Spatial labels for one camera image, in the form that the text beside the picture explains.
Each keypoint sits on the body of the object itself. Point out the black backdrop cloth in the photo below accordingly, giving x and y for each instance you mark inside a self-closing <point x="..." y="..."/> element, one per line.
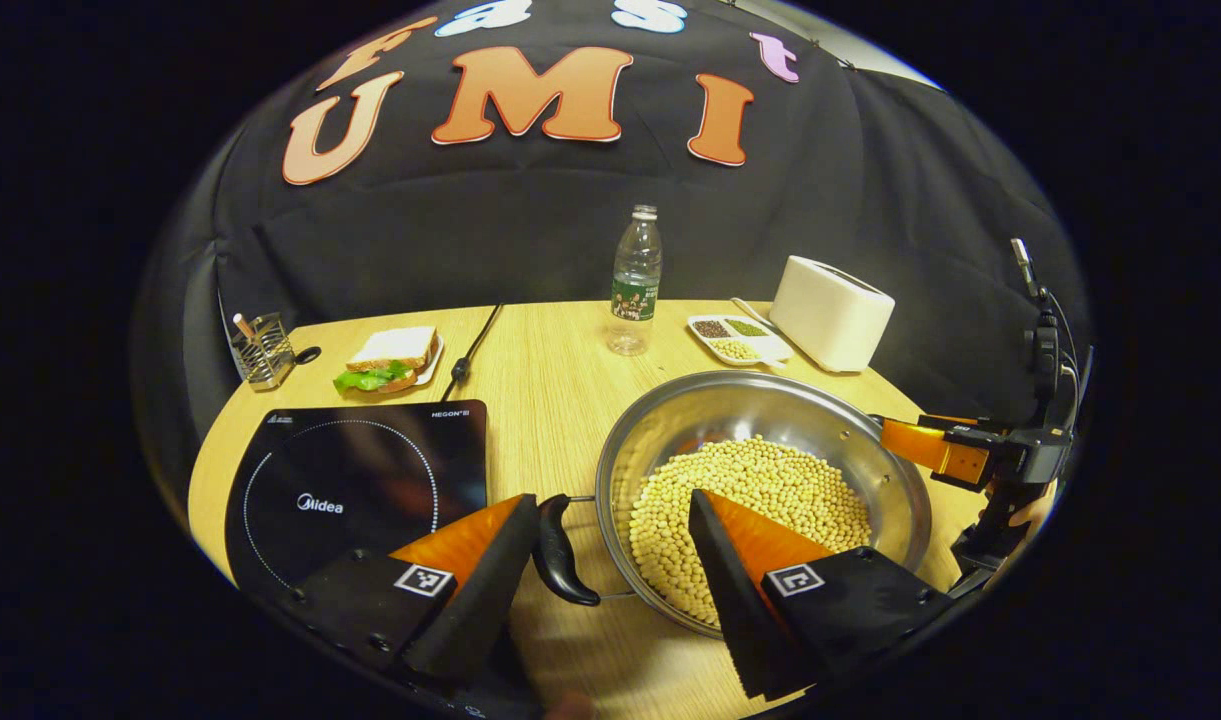
<point x="530" y="230"/>

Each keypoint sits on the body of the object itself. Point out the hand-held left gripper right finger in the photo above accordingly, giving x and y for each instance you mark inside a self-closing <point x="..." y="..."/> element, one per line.
<point x="735" y="610"/>

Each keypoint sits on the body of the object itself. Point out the clear plastic water bottle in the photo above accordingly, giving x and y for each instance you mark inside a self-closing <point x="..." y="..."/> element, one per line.
<point x="635" y="290"/>

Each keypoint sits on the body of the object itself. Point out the white divided dish of beans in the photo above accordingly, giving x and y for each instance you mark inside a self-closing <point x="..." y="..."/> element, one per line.
<point x="760" y="347"/>

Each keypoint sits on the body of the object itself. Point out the black induction cooktop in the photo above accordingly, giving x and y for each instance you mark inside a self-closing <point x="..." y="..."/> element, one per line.
<point x="360" y="470"/>

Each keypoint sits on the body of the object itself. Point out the white toaster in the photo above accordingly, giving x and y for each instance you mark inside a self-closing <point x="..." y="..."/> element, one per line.
<point x="830" y="315"/>

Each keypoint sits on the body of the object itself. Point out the sandwich with lettuce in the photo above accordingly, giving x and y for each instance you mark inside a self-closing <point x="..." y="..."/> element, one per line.
<point x="395" y="347"/>

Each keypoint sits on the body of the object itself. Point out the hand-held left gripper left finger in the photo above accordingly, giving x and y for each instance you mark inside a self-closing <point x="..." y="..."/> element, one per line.
<point x="490" y="600"/>

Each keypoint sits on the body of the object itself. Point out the pile of yellow soybeans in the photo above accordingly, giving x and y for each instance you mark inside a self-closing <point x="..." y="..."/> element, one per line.
<point x="750" y="480"/>

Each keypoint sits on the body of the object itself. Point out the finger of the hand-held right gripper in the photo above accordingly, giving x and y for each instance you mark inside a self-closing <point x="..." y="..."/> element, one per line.
<point x="950" y="423"/>
<point x="930" y="452"/>

